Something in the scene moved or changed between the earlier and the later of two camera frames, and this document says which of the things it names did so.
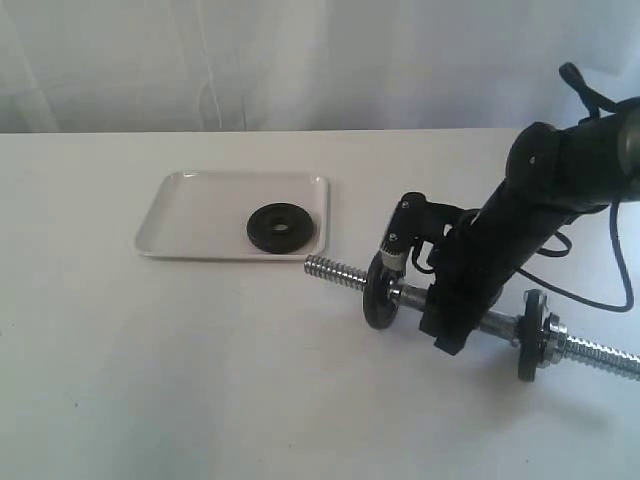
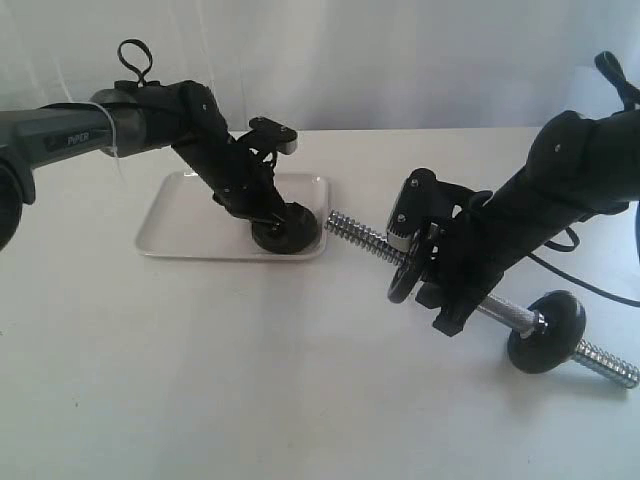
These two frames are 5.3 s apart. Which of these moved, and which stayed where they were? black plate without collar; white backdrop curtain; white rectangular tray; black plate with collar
Moved: black plate with collar; black plate without collar
Stayed: white rectangular tray; white backdrop curtain
